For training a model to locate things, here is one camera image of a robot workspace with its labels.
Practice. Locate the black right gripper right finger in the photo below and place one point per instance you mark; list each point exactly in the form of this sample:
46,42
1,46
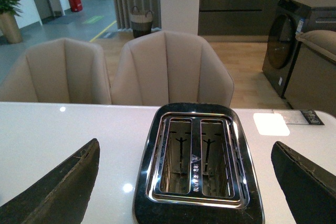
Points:
309,189

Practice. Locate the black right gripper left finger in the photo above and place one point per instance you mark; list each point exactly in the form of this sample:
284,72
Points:
62,195

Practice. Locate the black label card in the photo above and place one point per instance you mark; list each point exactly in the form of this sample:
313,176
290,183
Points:
311,117

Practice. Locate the dark grey washing machine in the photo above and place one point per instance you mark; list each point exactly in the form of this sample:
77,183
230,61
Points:
293,17

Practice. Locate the black chrome two-slot toaster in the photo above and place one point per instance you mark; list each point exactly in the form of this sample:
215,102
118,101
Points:
197,167

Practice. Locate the beige chair left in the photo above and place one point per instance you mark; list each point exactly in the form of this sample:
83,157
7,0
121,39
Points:
59,71

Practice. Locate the beige chair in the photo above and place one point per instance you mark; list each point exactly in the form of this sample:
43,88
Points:
168,67
59,71

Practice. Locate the beige cushion on box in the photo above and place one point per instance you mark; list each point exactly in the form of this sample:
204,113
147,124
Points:
321,41

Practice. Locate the beige chair centre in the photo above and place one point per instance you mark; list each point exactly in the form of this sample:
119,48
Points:
168,67

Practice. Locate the woven laundry basket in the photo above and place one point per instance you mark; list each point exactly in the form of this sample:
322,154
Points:
141,22

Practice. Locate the green potted plant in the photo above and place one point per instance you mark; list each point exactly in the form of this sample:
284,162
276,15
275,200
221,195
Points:
9,26

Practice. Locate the red bin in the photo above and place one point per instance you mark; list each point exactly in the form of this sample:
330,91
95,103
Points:
75,5

